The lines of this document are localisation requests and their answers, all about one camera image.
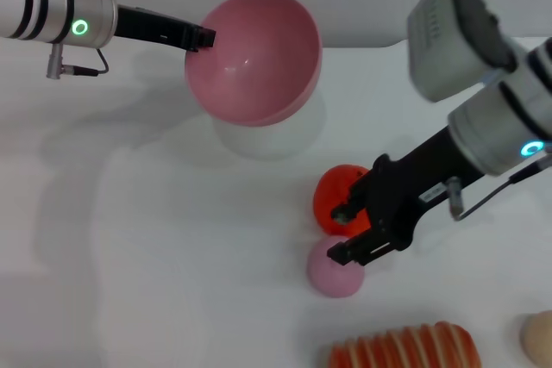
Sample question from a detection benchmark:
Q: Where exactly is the orange striped toy bread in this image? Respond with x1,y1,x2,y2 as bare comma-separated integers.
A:
329,321,482,368

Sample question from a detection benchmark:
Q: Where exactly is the silver cable connector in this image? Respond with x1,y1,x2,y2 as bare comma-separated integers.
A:
446,176,465,219
46,42,65,80

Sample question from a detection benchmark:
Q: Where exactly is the thin grey connector cable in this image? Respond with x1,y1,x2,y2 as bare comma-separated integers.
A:
455,156,549,221
62,48,110,77

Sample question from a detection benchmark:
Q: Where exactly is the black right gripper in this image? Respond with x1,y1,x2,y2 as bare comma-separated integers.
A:
326,126,488,267

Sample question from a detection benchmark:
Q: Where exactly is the beige round toy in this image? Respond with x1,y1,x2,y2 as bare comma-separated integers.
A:
519,310,552,367

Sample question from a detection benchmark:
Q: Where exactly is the pink bowl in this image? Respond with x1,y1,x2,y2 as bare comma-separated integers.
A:
184,0,323,128

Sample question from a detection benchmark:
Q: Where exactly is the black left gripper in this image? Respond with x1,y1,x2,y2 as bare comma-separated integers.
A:
115,5,216,53

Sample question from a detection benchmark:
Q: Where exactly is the orange toy tangerine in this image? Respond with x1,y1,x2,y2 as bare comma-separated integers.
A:
313,164,373,238

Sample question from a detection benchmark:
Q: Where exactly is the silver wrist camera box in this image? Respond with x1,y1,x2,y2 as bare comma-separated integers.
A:
407,0,518,104

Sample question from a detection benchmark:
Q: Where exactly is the pink toy peach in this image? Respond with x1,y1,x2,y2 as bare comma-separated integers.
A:
306,236,366,299

